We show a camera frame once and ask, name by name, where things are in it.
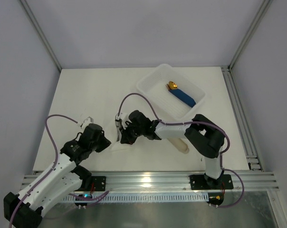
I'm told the oval wooden cutlery tray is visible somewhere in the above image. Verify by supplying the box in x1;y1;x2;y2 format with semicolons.
168;138;189;154

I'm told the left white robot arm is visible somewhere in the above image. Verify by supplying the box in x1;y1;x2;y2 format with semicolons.
3;123;111;228

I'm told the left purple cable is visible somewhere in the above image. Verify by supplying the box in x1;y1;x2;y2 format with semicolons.
9;114;111;228

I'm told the white plastic basket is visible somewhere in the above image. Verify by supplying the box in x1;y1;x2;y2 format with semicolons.
136;64;206;121

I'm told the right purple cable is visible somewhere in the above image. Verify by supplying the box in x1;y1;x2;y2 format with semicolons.
118;92;244;209

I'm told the aluminium frame post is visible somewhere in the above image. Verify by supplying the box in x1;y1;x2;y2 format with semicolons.
18;0;62;72
228;0;273;71

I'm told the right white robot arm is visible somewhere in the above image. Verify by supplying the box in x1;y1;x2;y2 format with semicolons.
115;110;228;190

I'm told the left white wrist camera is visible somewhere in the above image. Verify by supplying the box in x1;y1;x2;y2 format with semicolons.
79;116;94;129

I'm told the purple cable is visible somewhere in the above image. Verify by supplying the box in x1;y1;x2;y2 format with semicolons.
118;92;244;209
9;114;111;228

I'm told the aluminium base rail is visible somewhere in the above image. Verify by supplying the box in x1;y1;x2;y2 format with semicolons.
23;171;280;194

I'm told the right aluminium frame post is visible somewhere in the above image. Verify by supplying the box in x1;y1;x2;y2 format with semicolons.
228;0;273;71

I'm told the white paper napkin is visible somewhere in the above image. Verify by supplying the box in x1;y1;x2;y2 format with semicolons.
109;120;132;152

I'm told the left aluminium frame post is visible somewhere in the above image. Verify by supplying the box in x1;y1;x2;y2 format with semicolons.
18;0;62;72

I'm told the right aluminium side rail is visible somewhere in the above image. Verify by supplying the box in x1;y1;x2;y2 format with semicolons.
221;66;264;172

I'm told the white slotted cable duct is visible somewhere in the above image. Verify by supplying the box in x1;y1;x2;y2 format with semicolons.
60;191;210;204

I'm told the gold cutlery in roll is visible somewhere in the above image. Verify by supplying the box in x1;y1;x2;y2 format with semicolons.
165;81;178;90

